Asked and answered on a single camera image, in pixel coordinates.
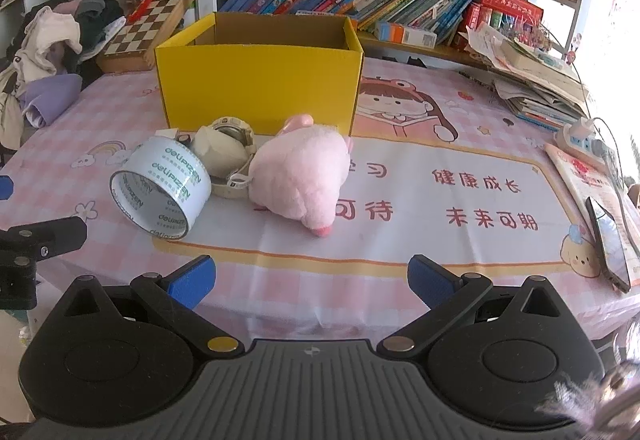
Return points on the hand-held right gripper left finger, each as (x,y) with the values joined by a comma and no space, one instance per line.
(192,282)

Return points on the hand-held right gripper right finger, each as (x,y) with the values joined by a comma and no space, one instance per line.
(430,280)

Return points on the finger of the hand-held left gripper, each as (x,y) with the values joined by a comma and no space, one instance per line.
(50,235)
(5,187)

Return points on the clear printed tape roll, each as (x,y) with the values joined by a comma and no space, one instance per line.
(170,170)

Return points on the white tissue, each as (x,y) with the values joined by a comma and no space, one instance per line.
(220,155)

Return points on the pink plush pig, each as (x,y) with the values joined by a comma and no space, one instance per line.
(300,170)

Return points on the yellow cardboard box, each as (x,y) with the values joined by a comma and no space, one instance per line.
(250,85)

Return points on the pink printed desktop cloth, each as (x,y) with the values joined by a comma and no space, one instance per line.
(450,155)

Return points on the purple garment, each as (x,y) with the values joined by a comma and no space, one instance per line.
(52,98)

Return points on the white charger plug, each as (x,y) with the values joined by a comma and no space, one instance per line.
(169,134)

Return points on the pink red booklet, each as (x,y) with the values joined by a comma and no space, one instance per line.
(575,175)

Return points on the black smartphone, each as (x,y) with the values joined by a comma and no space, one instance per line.
(607,245)

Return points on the dark green garment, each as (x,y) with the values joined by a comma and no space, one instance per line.
(100,30)

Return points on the pale fuzzy cloth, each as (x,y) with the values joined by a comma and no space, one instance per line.
(590,395)

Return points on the white power strip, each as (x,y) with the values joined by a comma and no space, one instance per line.
(582,140)

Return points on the wooden chessboard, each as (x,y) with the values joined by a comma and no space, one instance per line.
(145,30)

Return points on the stack of papers and books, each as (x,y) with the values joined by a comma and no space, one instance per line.
(540,80)

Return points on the orange and white carton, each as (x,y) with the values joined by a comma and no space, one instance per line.
(405,34)

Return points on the row of small paint bottles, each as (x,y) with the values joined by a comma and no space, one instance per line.
(510,23)

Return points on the red box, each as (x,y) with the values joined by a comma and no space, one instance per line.
(505,3)

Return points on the wall poster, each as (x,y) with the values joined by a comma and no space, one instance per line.
(627,10)

